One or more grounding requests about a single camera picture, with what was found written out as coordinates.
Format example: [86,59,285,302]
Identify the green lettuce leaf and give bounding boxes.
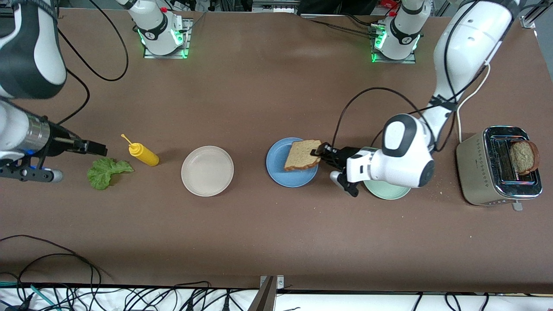
[86,158,134,190]

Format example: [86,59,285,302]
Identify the square brown bread slice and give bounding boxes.
[284,139,322,171]

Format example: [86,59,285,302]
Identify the blue round plate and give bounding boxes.
[266,137,319,188]

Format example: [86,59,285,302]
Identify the yellow mustard squeeze bottle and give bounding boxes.
[121,134,159,167]

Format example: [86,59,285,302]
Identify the light green round plate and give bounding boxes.
[362,178,412,200]

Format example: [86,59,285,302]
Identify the beige round plate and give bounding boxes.
[181,146,234,197]

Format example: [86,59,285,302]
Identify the silver beige toaster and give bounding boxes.
[456,126,543,211]

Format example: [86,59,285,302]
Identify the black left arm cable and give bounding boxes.
[331,0,519,152]

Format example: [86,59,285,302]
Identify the black looped floor cable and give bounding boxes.
[0,235,103,288]

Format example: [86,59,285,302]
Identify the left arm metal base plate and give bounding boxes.
[369,22,417,64]

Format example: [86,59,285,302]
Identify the white toaster power cord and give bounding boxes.
[457,60,492,143]

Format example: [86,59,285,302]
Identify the black cable on table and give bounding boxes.
[302,13,376,37]

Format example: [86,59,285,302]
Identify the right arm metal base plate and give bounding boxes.
[143,18,191,59]

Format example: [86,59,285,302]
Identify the teal cable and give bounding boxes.
[0,281,59,311]

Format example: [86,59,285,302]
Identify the tangled black floor cables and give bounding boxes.
[0,281,260,311]

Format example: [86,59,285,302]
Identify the grey metal camera post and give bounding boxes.
[248,275,285,311]

